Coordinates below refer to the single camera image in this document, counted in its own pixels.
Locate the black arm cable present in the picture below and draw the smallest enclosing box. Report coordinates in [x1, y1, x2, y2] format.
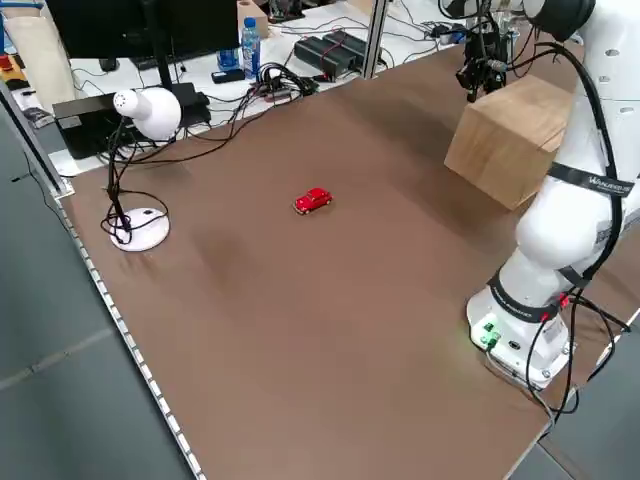
[524, 42, 632, 419]

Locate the aluminium frame post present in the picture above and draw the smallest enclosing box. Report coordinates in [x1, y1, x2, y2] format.
[363, 0, 390, 81]
[0, 79, 75, 197]

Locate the black flat device box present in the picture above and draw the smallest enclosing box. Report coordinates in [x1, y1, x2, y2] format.
[52, 92, 151, 161]

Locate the black monitor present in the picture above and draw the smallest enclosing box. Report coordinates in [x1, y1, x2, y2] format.
[44, 0, 242, 96]

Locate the red toy car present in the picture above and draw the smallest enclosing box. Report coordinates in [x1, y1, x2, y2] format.
[293, 187, 335, 216]

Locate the translucent pale blue pen cup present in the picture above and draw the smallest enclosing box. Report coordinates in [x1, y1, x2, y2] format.
[497, 8, 522, 39]

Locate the wooden cabinet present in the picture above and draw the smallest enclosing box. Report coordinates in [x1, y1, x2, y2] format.
[443, 74, 584, 212]

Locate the white desk lamp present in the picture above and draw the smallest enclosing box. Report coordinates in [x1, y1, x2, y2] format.
[99, 88, 183, 253]

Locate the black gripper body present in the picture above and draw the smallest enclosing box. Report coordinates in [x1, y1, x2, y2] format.
[464, 27, 507, 71]

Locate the black cable with plug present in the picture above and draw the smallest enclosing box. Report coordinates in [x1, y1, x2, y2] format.
[102, 184, 172, 226]

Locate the black power supply box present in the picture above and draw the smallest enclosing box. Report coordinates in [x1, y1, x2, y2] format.
[293, 35, 357, 81]
[322, 29, 372, 69]

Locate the clear water bottle blue label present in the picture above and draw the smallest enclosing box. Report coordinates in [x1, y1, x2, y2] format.
[240, 17, 263, 81]

